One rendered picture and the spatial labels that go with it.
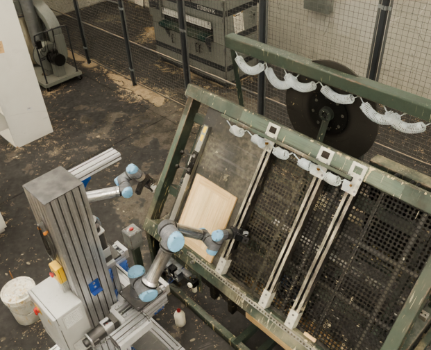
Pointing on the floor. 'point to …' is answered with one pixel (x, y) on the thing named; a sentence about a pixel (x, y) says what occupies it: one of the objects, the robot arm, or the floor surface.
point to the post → (137, 257)
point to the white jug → (180, 318)
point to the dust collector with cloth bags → (66, 71)
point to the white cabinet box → (10, 76)
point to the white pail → (19, 299)
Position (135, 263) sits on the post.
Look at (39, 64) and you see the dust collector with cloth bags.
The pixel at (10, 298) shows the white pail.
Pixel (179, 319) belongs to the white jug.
